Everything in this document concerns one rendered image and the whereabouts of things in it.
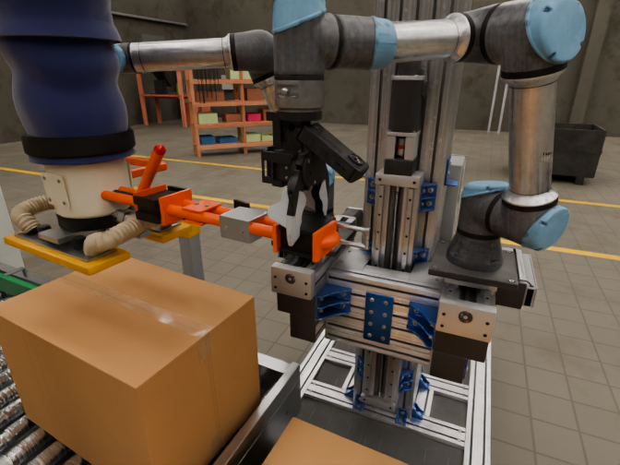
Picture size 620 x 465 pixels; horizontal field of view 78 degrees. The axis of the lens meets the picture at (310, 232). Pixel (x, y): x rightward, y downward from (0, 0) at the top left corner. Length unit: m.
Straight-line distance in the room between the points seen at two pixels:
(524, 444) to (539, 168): 1.49
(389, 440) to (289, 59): 1.47
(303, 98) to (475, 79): 12.33
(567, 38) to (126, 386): 1.07
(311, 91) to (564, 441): 2.01
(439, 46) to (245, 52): 0.52
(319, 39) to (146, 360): 0.74
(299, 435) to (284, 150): 0.90
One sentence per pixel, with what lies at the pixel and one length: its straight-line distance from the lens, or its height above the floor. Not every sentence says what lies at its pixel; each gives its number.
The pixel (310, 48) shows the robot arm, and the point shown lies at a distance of 0.59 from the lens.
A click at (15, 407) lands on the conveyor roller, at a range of 1.66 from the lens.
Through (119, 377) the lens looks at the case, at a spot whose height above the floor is 0.95.
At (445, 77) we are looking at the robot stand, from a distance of 1.25.
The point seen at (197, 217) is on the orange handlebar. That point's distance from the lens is 0.77.
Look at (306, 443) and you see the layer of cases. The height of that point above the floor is 0.54.
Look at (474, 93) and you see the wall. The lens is 12.88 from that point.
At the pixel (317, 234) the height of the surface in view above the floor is 1.30.
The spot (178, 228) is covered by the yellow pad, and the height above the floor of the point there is 1.17.
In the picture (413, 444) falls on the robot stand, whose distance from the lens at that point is 1.75.
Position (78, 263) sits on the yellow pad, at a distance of 0.94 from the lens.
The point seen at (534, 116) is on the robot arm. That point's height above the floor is 1.45.
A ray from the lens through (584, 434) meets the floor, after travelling 2.37.
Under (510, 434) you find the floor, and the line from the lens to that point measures 2.21.
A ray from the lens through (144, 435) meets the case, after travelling 1.00.
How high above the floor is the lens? 1.53
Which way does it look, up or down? 22 degrees down
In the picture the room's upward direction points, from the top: straight up
